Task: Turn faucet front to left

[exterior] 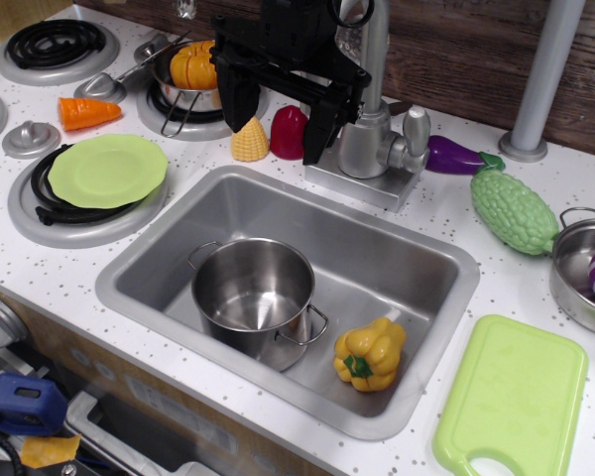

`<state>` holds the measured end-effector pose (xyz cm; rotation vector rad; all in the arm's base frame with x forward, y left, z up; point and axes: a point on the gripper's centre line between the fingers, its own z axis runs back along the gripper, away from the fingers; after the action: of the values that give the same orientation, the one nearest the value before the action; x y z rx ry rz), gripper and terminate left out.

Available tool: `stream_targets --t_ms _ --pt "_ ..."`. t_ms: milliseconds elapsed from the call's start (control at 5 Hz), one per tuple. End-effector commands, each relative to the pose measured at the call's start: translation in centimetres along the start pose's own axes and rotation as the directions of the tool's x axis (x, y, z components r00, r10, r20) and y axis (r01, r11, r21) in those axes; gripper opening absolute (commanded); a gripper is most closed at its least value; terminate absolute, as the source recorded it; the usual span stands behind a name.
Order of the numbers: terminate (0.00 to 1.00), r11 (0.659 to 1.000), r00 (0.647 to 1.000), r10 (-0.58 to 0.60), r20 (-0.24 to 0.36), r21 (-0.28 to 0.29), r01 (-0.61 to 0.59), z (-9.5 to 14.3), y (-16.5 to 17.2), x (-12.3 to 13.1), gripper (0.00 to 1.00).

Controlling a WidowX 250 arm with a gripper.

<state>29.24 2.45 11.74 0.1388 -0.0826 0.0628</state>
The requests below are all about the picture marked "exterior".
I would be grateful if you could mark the red toy pepper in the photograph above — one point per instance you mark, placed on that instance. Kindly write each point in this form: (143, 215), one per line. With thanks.
(287, 133)

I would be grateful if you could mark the stainless steel pot in sink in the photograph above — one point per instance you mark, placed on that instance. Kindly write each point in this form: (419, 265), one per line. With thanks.
(255, 295)

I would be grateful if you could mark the yellow toy bell pepper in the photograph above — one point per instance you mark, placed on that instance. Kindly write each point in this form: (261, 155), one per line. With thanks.
(369, 357)

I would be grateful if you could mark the silver stove knob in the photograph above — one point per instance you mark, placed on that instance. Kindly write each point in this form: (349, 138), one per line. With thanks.
(31, 140)

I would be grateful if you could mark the light green plastic plate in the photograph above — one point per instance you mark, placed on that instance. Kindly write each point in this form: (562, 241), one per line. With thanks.
(108, 171)

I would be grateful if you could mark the silver toy faucet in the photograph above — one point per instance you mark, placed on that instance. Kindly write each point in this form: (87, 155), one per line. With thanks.
(369, 161)

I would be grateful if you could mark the steel pan on burner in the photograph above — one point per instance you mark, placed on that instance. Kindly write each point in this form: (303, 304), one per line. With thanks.
(191, 100)

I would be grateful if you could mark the grey vertical pole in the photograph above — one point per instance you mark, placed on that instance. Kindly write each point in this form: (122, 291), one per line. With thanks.
(525, 142)

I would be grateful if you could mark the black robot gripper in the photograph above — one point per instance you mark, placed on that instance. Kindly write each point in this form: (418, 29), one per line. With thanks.
(290, 48)

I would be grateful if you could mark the silver sink basin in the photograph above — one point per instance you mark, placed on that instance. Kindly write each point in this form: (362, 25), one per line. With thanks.
(364, 268)

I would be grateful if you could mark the yellow toy corn piece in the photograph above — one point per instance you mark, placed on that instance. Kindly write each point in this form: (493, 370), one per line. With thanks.
(250, 144)

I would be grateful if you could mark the rear left coil burner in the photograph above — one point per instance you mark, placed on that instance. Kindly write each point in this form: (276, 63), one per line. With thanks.
(57, 52)

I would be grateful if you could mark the steel pot at right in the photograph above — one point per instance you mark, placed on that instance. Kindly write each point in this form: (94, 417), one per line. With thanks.
(572, 252)

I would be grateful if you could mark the rear right coil burner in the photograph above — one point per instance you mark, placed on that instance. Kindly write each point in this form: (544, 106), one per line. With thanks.
(172, 122)

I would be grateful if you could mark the purple toy eggplant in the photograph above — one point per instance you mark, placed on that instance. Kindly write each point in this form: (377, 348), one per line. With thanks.
(448, 157)

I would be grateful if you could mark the orange toy pumpkin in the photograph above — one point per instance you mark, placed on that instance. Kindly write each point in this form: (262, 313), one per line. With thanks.
(191, 68)

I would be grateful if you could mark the silver ladle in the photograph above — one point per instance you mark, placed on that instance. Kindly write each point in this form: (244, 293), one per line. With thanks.
(104, 87)

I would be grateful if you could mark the green plastic cutting board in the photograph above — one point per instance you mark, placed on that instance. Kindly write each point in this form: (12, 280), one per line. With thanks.
(515, 399)

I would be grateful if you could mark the orange toy carrot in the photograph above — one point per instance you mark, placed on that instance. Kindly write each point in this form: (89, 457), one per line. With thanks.
(82, 113)

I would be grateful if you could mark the front black coil burner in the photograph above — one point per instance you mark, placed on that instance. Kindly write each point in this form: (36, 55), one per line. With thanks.
(40, 216)

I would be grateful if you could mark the blue clamp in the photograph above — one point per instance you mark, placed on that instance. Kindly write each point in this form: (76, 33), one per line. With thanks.
(30, 406)

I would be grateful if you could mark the green toy bitter gourd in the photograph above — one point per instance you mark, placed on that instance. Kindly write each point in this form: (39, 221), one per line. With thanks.
(513, 212)

